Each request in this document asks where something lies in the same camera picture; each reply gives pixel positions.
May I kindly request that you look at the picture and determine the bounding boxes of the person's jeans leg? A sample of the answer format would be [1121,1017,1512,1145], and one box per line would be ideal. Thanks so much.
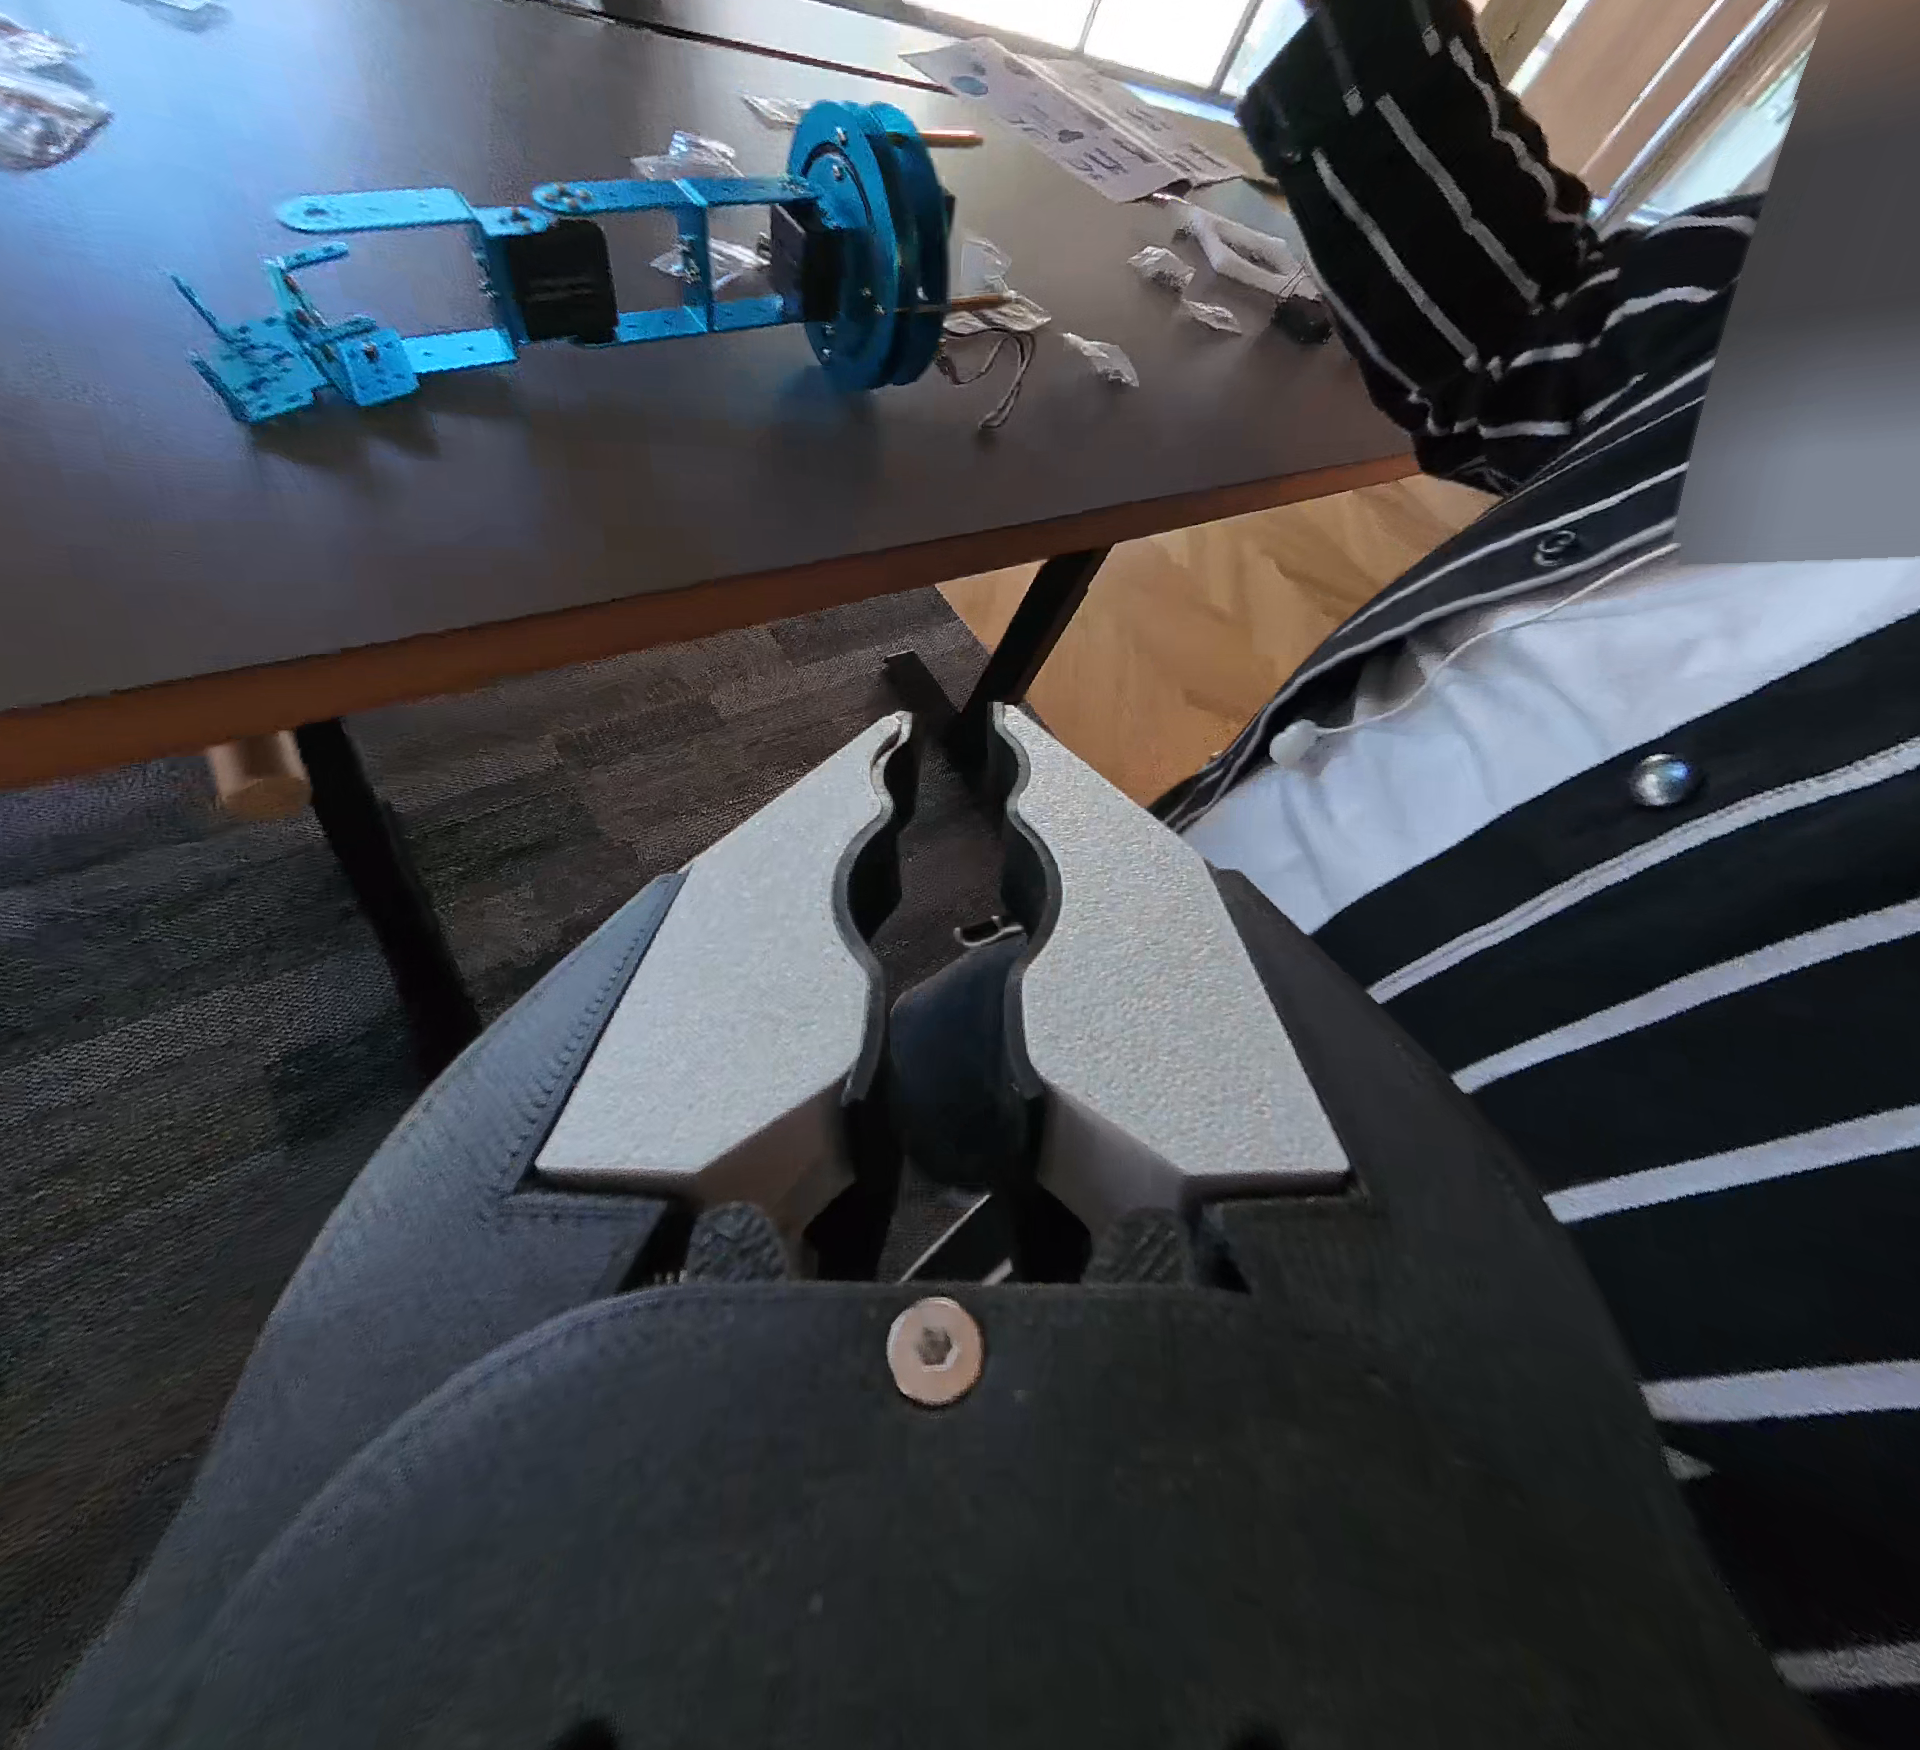
[890,948,1046,1185]

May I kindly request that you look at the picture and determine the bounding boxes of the thin dark motor wires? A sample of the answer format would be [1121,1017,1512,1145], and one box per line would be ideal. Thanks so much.
[938,325,1041,436]

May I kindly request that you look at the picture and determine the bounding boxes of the person's dark striped jacket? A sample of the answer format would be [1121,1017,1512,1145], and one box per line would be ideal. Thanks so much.
[1155,189,1920,1750]

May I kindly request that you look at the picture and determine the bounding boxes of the blue metal toy robot arm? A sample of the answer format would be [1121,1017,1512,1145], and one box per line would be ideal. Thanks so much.
[169,97,1011,399]

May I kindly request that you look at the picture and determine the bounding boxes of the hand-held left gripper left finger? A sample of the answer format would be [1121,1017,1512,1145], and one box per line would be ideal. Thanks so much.
[534,712,918,1242]

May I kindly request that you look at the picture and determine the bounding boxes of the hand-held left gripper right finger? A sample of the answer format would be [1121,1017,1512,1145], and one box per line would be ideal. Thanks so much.
[991,704,1351,1253]

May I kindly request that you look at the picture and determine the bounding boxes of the scattered clear plastic parts bags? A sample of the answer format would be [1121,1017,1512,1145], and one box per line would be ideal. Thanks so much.
[0,0,1250,390]

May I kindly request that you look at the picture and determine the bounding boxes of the person's white shirt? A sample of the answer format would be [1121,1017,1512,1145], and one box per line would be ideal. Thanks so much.
[1191,556,1920,941]

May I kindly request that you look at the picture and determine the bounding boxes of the pale wooden cylinder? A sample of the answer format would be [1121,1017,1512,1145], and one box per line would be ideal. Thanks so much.
[201,737,310,823]

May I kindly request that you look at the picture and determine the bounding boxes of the printed instruction sheet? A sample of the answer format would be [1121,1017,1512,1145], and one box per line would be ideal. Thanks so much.
[900,36,1250,203]

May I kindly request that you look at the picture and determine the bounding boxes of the person's right forearm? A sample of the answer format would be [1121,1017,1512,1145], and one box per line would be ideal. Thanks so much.
[1236,0,1764,499]

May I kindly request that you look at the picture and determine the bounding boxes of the white foam frame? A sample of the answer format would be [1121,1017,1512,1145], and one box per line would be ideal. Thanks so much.
[1169,201,1306,282]

